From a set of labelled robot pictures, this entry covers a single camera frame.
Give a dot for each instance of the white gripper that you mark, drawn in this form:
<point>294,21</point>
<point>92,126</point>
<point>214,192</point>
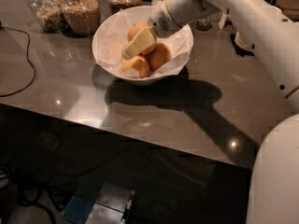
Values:
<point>161,19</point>

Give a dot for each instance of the orange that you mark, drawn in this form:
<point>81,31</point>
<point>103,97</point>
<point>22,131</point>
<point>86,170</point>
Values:
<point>134,29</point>
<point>139,63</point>
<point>159,56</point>

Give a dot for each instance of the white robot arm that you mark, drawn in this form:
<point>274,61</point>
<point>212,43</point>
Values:
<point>273,38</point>

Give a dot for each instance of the white paper liner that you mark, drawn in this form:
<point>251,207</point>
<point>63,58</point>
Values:
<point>109,41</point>

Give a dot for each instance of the glass jar with grains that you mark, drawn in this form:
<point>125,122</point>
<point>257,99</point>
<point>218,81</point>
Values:
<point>83,16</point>

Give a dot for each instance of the stack of white plates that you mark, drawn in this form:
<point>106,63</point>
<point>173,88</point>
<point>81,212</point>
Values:
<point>242,43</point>

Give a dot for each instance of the black tray under plates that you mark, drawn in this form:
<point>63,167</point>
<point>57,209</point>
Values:
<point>239,51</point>

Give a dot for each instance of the glass jar with nuts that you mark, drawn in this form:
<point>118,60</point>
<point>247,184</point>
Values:
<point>49,14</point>

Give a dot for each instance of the blue perforated box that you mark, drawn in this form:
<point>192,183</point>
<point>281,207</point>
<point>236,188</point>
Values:
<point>78,210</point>

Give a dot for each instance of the white stand post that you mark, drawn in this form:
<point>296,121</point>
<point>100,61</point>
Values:
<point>222,22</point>

